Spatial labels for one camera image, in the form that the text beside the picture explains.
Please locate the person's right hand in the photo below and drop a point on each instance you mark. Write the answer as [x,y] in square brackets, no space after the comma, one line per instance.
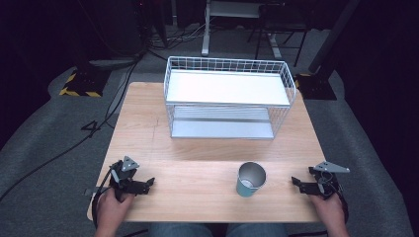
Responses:
[329,210]

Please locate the person's left leg in jeans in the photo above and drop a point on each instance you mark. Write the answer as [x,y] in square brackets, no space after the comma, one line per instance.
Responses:
[183,230]

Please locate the white desk frame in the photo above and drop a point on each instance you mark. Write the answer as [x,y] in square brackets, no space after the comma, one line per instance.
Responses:
[206,29]

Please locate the black metal chair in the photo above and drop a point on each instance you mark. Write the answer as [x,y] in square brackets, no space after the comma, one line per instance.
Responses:
[283,23]

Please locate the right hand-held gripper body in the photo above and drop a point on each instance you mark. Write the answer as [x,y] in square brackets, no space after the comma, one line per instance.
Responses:
[326,181]

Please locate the black slanted stand pole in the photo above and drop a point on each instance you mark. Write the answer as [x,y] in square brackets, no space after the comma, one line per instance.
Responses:
[332,36]

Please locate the person's left hand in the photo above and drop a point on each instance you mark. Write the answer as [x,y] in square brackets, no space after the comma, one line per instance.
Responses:
[110,209]

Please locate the black stand base hazard tape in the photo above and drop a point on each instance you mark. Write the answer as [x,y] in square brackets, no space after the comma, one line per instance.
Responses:
[316,87]
[84,82]

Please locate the light blue metal cup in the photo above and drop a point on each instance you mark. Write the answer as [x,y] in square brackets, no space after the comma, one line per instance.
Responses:
[246,190]

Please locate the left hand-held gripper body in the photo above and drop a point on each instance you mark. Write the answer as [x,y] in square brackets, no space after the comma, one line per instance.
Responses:
[124,174]

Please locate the person's right leg in jeans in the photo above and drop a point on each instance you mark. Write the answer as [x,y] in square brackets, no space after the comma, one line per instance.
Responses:
[258,231]

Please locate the person's leg in jeans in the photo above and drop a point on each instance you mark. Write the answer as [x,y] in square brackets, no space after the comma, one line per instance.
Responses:
[183,230]
[258,231]

